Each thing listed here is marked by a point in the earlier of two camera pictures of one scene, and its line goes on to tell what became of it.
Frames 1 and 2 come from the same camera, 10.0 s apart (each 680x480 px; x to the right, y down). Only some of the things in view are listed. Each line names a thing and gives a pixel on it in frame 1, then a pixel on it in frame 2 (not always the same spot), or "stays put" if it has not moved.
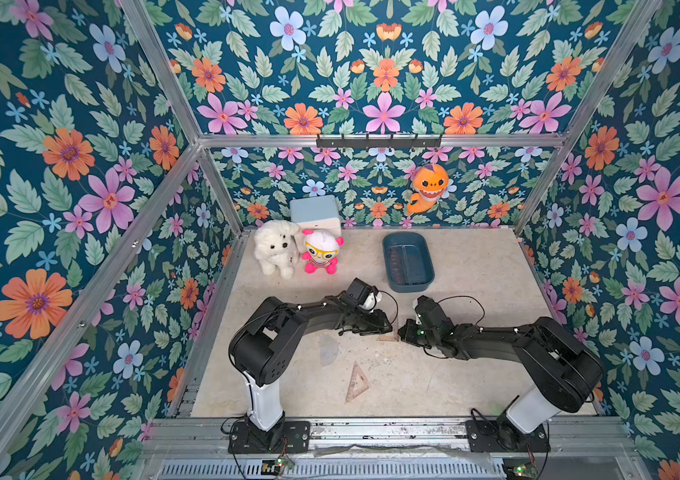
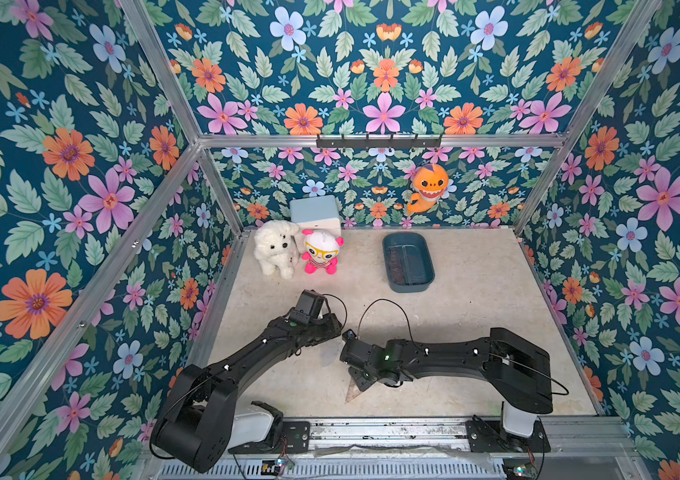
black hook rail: [378, 142] stays put
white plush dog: [273, 247] stays put
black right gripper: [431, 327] to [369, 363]
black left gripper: [376, 326] to [331, 327]
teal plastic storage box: [409, 261] stays put
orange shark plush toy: [430, 181] stays put
